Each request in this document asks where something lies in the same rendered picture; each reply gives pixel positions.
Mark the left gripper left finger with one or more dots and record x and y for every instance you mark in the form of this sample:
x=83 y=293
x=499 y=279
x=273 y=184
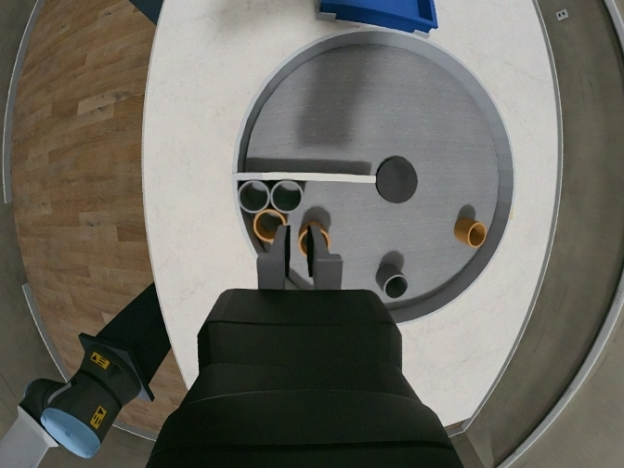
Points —
x=270 y=270

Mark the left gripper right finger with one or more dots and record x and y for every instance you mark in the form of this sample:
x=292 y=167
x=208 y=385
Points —
x=329 y=273

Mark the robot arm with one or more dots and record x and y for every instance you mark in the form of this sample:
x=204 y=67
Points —
x=88 y=390

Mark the bronze bushing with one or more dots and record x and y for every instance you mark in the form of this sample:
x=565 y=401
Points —
x=301 y=242
x=462 y=226
x=258 y=216

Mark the steel bushing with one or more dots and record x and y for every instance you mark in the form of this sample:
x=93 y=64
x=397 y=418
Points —
x=244 y=188
x=387 y=270
x=279 y=187

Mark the grey turntable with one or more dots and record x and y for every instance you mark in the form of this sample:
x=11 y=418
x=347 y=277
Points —
x=390 y=97

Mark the grey corner guide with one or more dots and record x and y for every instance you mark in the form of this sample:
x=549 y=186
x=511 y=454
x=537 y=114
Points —
x=325 y=15
x=423 y=33

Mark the blue crate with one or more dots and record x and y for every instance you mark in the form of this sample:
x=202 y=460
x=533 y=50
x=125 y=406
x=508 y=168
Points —
x=370 y=12

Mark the white table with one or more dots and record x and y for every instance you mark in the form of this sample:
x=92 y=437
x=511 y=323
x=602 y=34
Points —
x=195 y=146

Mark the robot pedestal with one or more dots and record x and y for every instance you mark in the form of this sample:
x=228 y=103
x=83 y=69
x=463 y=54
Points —
x=141 y=331
x=148 y=7

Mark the white wall socket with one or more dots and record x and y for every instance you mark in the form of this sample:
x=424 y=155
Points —
x=563 y=15

